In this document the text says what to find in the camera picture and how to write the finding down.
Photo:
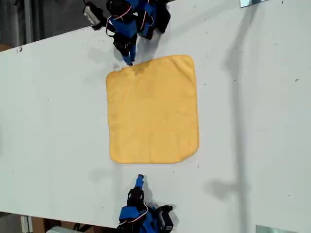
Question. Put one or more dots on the yellow square microfibre towel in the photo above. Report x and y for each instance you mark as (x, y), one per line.
(153, 109)

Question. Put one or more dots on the white plastic object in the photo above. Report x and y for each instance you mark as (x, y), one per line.
(58, 230)

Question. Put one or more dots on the brown cardboard box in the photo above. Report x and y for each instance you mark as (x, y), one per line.
(39, 224)

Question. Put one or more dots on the white table leg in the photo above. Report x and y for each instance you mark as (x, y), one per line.
(26, 224)

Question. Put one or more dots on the shiny metal plate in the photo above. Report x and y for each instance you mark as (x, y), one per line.
(245, 3)

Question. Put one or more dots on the black camera stalk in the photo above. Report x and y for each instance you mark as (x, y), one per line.
(98, 26)
(161, 208)

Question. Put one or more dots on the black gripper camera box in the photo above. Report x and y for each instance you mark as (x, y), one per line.
(167, 219)
(93, 13)

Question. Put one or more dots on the grey metal frame post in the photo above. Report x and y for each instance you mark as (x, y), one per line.
(28, 21)

